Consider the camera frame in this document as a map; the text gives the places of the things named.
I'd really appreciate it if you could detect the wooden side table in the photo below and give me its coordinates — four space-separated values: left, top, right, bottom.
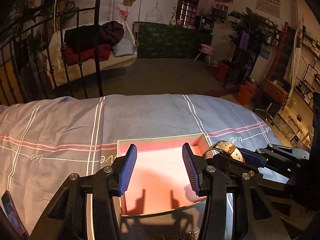
253 79 291 125

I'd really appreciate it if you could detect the green floral covered cabinet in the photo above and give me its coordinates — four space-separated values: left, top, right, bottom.
132 22 213 59

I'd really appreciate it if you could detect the black iron bed frame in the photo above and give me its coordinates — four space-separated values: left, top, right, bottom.
1 0 101 106

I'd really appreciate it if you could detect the black smartphone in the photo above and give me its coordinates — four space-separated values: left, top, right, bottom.
1 190 29 239

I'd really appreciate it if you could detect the grey plaid bed sheet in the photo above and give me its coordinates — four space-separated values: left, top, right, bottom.
1 94 279 232

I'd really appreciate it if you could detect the black clothes rack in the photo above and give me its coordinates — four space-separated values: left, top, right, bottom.
222 31 261 88

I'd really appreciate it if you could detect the red bucket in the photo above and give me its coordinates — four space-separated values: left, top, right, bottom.
236 79 258 105

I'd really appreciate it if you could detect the pink basin on stool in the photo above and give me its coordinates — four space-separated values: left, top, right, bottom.
195 44 214 65

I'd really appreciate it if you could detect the red phone booth decoration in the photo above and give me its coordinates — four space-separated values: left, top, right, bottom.
176 0 199 26

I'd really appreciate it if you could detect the red and dark clothes pile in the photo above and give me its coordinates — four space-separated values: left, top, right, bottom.
61 21 124 66

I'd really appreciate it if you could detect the beige strap wristwatch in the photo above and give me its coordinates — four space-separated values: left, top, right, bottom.
202 140 245 163

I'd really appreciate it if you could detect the light blue pillow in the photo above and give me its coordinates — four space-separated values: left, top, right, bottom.
112 38 135 57

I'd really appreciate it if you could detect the white wicker swing seat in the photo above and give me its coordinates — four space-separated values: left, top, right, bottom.
42 19 138 88

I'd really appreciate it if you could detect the mint box with pink lining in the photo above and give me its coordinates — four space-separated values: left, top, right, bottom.
117 133 209 216

